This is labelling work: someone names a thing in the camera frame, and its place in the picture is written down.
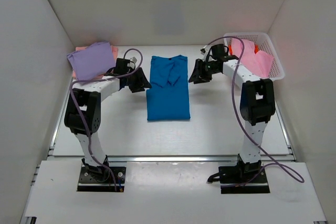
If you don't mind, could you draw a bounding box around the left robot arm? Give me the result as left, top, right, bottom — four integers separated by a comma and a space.
64, 58, 152, 169

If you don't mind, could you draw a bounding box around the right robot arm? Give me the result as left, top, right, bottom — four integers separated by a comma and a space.
189, 44, 275, 173

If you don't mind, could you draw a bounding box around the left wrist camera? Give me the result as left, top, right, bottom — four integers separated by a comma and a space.
130, 57, 138, 63

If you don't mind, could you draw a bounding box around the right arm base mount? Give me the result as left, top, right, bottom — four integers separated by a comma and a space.
207, 161, 270, 194

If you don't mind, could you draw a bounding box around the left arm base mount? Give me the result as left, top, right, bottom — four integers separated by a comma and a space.
77, 158, 127, 193

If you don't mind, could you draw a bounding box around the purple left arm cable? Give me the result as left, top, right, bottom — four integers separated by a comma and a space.
69, 48, 144, 192

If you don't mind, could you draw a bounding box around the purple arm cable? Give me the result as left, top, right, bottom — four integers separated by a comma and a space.
69, 48, 144, 192
202, 36, 305, 188

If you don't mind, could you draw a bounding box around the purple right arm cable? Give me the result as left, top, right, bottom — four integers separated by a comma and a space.
202, 36, 305, 188

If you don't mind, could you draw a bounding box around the folded salmon t-shirt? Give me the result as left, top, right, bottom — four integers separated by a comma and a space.
72, 46, 118, 79

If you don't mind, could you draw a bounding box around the orange garment in basket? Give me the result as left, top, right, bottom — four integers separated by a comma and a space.
228, 45, 259, 55

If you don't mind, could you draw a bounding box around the white plastic basket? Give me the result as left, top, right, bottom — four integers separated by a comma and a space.
224, 31, 285, 81

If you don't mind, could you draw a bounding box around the blue t-shirt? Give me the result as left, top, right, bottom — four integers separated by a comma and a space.
146, 55, 191, 122

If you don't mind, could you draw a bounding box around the pink t-shirt in basket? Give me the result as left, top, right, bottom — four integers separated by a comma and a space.
240, 39, 274, 78

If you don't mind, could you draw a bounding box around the folded purple t-shirt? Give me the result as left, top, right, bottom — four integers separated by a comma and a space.
67, 41, 116, 80

